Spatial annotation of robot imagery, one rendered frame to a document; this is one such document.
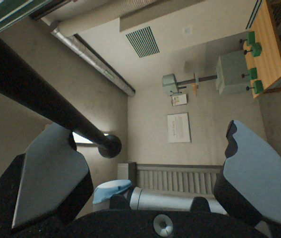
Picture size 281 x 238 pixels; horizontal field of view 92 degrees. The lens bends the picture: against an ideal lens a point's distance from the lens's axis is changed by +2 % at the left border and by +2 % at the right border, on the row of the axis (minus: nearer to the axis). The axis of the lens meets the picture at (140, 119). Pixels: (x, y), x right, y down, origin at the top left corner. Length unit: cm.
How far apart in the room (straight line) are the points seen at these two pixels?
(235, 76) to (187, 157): 166
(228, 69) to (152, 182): 244
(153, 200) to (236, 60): 226
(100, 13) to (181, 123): 232
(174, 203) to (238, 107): 290
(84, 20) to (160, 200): 181
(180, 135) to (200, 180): 91
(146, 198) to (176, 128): 267
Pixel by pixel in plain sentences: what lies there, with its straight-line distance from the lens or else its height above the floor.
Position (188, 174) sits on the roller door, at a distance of 301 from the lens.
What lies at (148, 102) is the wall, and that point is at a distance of 337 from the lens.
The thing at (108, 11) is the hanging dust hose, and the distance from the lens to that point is 178.
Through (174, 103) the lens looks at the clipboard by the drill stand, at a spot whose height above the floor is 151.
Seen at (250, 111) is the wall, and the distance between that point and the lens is 323.
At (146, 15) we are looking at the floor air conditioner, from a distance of 172.
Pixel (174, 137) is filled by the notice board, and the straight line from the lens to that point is 303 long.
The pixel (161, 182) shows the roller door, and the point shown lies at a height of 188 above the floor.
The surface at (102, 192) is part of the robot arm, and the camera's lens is 45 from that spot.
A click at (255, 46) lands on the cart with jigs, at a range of 174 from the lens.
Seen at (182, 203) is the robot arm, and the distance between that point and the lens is 42.
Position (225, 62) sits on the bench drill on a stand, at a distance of 244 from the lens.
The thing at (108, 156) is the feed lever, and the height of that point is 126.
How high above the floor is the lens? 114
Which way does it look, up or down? 21 degrees up
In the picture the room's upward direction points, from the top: 96 degrees counter-clockwise
